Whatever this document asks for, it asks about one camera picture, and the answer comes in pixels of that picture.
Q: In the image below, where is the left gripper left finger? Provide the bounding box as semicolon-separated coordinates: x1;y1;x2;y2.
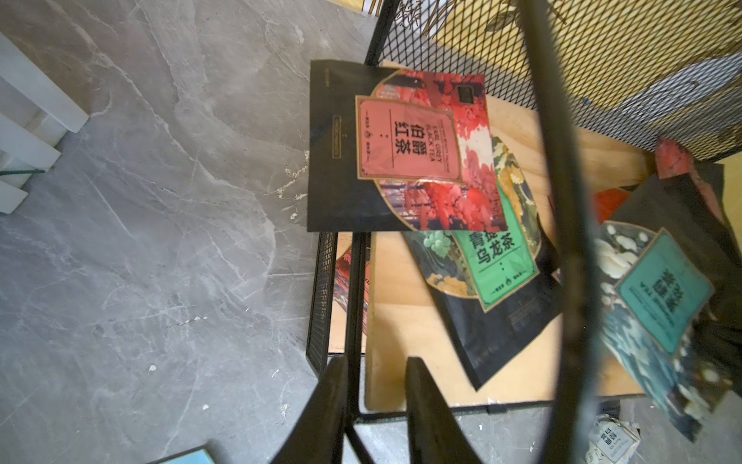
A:
272;357;348;463

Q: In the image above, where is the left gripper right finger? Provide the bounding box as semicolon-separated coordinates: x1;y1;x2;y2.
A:
405;357;481;463

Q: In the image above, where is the white tea bag packet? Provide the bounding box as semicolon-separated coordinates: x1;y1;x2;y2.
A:
584;415;642;464

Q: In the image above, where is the teal jasmine tea bag packet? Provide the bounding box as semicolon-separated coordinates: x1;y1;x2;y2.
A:
595;175;741;441

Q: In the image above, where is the green oolong tea bag packet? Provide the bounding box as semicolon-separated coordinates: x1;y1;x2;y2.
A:
403;137;558;390

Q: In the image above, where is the pink earl grey tea bag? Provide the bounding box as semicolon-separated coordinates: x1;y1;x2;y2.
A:
655;136;724;222

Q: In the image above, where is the light blue leaf-shaped tray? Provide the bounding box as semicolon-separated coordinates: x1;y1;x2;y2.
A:
150;447;214;464

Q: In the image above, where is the flower bouquet white fence planter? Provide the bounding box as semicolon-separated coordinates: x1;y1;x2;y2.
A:
1;36;89;214

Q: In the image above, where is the black wire two-tier shelf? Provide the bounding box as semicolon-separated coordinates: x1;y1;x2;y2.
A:
307;1;741;440

